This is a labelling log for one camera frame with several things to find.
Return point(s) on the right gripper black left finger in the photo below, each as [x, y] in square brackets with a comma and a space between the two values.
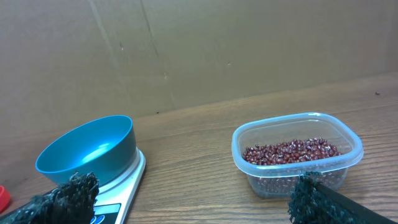
[70, 203]

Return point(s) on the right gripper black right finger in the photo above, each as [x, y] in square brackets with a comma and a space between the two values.
[312, 202]

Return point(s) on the red measuring scoop blue handle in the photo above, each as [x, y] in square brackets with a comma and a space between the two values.
[5, 198]

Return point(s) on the white kitchen scale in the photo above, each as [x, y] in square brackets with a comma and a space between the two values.
[119, 180]

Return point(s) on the blue bowl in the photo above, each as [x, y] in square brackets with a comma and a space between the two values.
[116, 131]

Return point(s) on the red beans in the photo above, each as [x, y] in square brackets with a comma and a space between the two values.
[290, 152]

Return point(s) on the clear plastic container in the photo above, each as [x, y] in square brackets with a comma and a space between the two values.
[280, 180]

